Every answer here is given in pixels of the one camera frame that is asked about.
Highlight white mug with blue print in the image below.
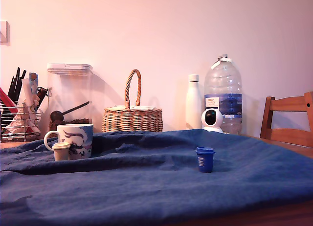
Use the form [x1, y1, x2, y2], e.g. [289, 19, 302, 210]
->
[44, 123, 94, 160]

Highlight clear storage container white lid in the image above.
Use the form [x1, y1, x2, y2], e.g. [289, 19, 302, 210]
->
[46, 63, 93, 136]

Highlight red utensil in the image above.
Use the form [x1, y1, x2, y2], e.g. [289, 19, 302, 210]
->
[0, 87, 19, 114]

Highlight white paper packet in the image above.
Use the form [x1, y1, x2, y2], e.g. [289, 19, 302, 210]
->
[21, 78, 41, 134]

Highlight white paper sachets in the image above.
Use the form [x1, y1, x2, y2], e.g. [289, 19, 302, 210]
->
[107, 105, 159, 111]

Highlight black utensil handle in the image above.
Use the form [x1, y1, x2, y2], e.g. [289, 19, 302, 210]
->
[7, 67, 21, 102]
[13, 69, 27, 102]

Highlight metal wire utensil rack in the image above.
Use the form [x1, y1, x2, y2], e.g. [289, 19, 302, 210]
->
[0, 101, 42, 142]

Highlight small white round camera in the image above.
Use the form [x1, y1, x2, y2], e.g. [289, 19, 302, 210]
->
[201, 109, 224, 134]

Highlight blue coffee capsule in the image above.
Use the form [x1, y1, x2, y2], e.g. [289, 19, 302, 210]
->
[195, 146, 217, 174]

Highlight coffee beans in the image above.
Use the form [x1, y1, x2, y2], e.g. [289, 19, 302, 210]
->
[48, 117, 92, 131]

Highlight dark brown kitchen tool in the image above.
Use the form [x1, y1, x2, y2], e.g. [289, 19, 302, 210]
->
[36, 87, 49, 106]

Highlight wooden chair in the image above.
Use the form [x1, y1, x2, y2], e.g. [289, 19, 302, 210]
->
[259, 91, 313, 148]

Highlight wicker basket with handle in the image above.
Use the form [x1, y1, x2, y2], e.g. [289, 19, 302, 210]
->
[102, 68, 164, 133]

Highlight white wall switch plate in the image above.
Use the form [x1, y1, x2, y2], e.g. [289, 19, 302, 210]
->
[0, 20, 10, 46]

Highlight blue cloth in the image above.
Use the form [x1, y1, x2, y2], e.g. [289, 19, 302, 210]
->
[0, 129, 313, 226]

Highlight cream coffee capsule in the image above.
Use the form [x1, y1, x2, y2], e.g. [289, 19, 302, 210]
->
[51, 142, 70, 162]

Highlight black coffee scoop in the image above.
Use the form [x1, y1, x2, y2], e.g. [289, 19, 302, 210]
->
[50, 101, 90, 123]

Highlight white insulated bottle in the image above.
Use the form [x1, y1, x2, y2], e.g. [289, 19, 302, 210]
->
[185, 74, 202, 130]

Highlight large clear water bottle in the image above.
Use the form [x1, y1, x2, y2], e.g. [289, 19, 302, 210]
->
[204, 53, 243, 136]

